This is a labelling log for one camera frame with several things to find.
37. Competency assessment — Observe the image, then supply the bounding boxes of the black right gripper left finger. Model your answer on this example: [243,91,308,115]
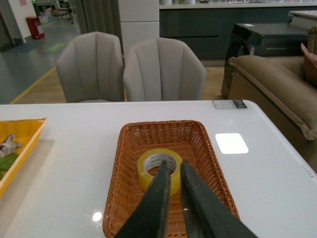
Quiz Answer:
[115,160,171,238]

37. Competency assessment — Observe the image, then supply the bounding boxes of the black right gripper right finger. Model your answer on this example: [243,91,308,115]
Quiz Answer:
[181,160,256,238]

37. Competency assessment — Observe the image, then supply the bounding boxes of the clear yellowish tape roll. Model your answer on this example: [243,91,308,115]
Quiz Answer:
[137,148,183,195]

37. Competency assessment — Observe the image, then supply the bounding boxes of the brown wicker basket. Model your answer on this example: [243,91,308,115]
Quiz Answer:
[103,120,239,238]

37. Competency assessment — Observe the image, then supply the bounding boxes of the yellow woven basket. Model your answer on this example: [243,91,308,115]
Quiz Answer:
[0,118,47,195]

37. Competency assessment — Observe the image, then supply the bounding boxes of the black white table label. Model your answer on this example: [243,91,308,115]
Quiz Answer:
[212,99,247,109]

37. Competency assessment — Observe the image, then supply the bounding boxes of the brown sofa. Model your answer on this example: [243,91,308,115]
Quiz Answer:
[228,56,317,170]

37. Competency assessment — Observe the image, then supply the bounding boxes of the right grey chair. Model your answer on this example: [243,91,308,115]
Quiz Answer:
[123,38,207,102]

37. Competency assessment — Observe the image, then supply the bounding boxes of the grey chair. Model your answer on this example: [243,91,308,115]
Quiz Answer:
[56,32,125,103]
[123,38,207,102]

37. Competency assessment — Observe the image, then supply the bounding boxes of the small panda figurine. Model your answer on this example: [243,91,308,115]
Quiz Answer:
[0,133,22,158]

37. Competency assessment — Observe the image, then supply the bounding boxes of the left grey chair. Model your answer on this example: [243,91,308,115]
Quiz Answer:
[56,32,125,103]

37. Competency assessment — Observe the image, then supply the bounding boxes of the black cabinet appliance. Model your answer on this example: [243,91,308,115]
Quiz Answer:
[221,23,308,99]

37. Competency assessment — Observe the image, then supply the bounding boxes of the dark counter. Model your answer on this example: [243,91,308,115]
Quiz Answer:
[159,0,317,62]

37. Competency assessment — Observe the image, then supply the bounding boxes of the red trash bin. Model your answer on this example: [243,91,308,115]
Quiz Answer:
[26,16,45,39]

